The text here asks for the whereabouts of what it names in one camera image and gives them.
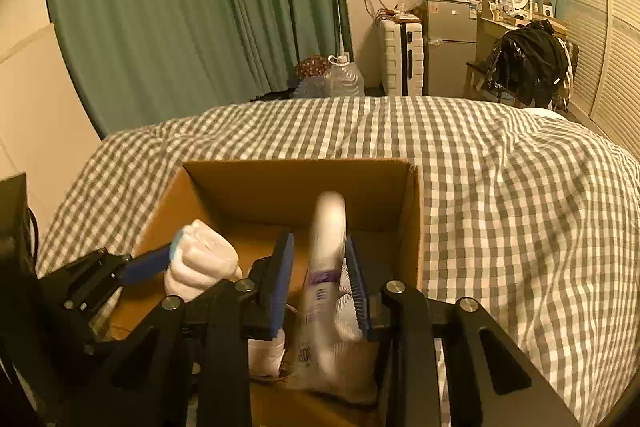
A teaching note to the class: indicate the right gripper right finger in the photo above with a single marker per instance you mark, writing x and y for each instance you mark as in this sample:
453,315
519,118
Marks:
367,277

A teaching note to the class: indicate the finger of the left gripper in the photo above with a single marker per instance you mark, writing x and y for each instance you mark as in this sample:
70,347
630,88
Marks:
151,263

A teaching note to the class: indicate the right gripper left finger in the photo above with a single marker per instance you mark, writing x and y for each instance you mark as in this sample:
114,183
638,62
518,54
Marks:
272,276

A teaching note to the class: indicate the white lotion tube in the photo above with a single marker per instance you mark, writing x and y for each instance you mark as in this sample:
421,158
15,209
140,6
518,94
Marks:
316,338

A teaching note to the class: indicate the brown cardboard box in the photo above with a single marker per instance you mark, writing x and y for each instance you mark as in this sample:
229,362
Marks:
250,203

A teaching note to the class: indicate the grey checkered bed cover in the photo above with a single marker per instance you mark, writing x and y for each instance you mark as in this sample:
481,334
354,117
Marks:
536,217

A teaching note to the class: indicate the clear water jug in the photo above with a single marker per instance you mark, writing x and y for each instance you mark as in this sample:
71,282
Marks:
343,78

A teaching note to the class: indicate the brown patterned bag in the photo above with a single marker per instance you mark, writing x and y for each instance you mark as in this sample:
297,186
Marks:
313,66

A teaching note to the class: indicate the large green curtain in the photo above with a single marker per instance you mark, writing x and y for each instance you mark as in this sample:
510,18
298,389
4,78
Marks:
141,62

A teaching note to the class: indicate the white suitcase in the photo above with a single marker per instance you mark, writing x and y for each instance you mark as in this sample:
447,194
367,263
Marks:
402,55

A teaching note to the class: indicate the black jacket on chair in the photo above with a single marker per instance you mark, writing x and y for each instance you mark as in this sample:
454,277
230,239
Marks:
529,62

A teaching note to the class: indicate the grey mini fridge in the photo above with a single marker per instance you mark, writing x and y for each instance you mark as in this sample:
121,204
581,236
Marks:
450,43

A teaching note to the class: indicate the wooden dressing table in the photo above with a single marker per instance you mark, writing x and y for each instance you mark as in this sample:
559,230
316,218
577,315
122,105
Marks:
489,31

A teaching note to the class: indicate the white louvred wardrobe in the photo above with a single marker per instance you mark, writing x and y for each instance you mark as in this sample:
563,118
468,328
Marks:
606,82

